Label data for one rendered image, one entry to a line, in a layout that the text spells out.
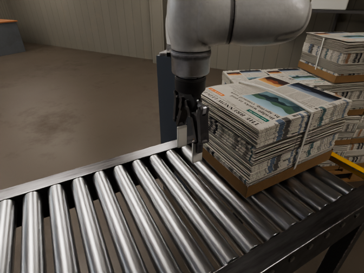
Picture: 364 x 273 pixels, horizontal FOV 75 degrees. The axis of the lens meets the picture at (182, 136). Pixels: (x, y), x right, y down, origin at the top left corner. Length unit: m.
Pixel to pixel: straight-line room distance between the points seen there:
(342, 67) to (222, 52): 3.38
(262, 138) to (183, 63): 0.26
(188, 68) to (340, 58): 1.26
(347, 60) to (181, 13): 1.33
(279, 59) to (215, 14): 4.15
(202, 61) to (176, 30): 0.08
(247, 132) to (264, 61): 4.11
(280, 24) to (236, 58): 4.26
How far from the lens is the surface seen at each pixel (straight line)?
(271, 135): 0.62
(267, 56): 4.66
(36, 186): 0.85
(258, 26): 0.53
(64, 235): 0.68
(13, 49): 7.49
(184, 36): 0.51
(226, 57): 4.85
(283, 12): 0.54
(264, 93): 0.80
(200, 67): 0.54
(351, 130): 1.99
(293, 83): 0.91
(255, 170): 0.67
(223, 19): 0.51
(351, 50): 1.70
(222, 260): 0.60
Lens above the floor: 1.30
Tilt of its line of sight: 31 degrees down
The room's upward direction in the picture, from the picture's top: straight up
